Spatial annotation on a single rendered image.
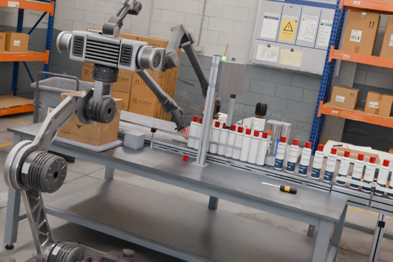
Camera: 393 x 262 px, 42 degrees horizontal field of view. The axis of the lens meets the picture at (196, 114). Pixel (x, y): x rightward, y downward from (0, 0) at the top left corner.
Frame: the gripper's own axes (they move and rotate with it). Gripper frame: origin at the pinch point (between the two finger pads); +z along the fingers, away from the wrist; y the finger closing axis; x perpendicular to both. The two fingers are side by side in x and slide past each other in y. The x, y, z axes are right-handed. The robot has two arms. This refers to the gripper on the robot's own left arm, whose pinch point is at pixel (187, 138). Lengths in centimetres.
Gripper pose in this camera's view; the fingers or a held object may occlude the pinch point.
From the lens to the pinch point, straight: 331.4
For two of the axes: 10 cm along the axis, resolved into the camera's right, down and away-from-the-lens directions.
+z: 4.3, 9.0, -0.5
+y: 3.7, -1.2, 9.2
